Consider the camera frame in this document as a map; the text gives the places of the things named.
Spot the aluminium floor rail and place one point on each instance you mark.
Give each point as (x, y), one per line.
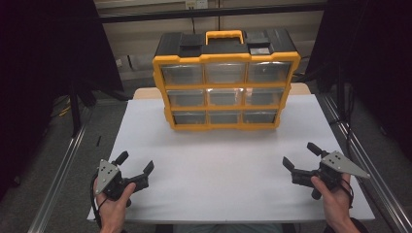
(61, 174)
(372, 161)

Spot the black horizontal bar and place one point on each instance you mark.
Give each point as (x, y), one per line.
(207, 13)

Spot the white wall socket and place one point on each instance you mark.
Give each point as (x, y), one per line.
(196, 4)

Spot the person's left hand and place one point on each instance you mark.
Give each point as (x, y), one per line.
(113, 208)

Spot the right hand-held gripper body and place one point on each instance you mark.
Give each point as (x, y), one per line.
(336, 163)

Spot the small black strip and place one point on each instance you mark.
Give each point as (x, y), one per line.
(98, 141)

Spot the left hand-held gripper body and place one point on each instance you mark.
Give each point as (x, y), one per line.
(108, 176)

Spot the person's right hand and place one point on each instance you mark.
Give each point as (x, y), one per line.
(336, 202)

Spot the black curtain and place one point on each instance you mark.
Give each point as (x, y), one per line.
(42, 64)
(372, 58)

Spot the set of clear plastic drawers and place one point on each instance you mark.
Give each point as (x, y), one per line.
(224, 96)

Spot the black stand pole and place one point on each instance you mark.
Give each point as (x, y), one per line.
(75, 111)

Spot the white table cover sheet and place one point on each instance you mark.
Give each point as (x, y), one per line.
(213, 168)

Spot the yellow and black organizer case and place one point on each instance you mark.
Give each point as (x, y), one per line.
(226, 51)

